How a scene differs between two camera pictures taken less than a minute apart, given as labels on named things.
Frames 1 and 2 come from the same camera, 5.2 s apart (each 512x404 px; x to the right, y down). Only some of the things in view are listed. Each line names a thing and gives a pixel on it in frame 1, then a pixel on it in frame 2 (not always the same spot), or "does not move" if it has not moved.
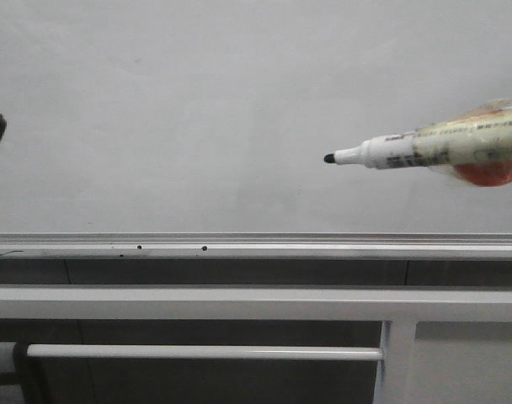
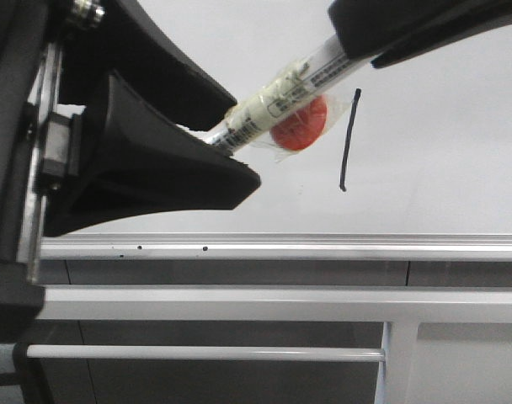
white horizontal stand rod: x=205 y=352 does not move
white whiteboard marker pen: x=496 y=139 to x=285 y=89
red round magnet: x=490 y=173 to x=302 y=130
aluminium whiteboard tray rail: x=257 y=246 does not move
